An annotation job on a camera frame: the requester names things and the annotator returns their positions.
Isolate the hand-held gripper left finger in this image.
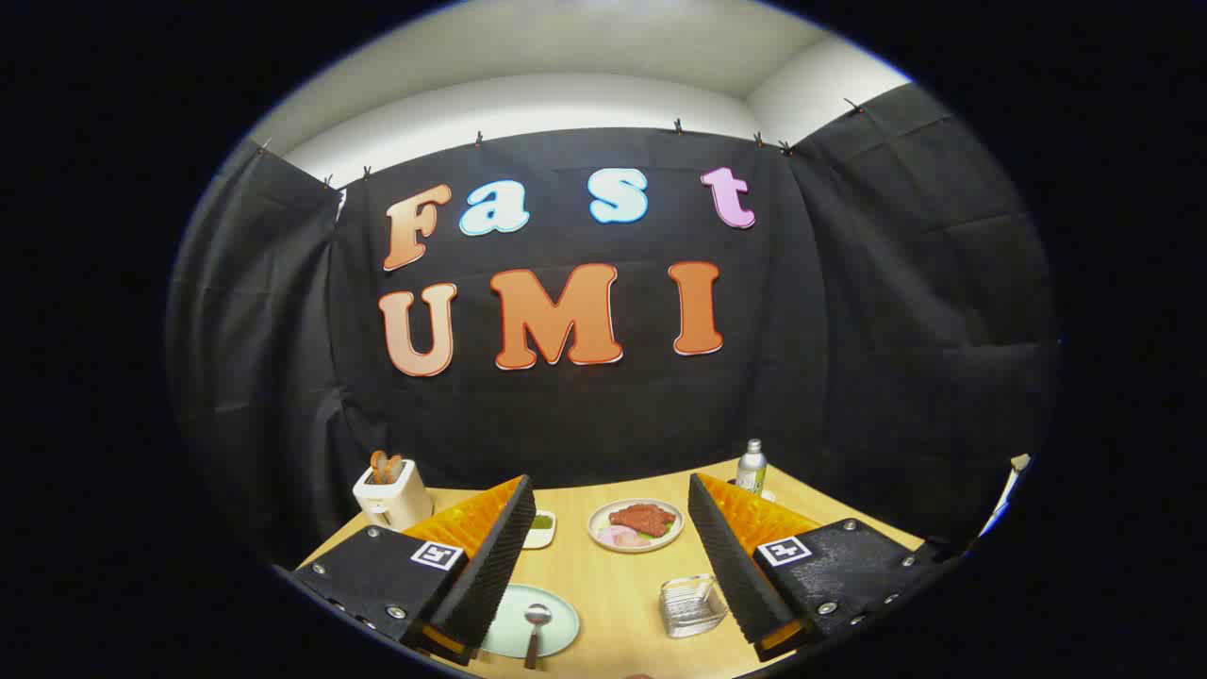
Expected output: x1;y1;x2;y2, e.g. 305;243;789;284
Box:
290;474;537;666

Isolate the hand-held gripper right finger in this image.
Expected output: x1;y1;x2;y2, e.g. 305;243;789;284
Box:
686;472;958;663

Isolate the wooden handle metal spoon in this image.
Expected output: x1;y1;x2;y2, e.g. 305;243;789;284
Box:
521;604;554;671

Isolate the light blue plate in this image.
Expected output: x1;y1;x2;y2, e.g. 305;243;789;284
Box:
481;584;581;659

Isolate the metal perforated basket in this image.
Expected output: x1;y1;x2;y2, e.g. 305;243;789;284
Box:
658;573;729;639

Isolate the silver green label bottle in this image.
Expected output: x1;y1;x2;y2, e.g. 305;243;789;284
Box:
736;439;768;496

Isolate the brown steak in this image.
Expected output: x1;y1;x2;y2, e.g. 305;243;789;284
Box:
608;504;677;538

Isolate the cream toaster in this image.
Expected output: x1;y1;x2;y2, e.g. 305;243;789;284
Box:
352;459;435;532

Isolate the white round food plate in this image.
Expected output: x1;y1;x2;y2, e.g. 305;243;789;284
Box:
587;498;686;554

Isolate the tilted silver display screen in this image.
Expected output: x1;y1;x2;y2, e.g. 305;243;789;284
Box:
976;453;1033;538

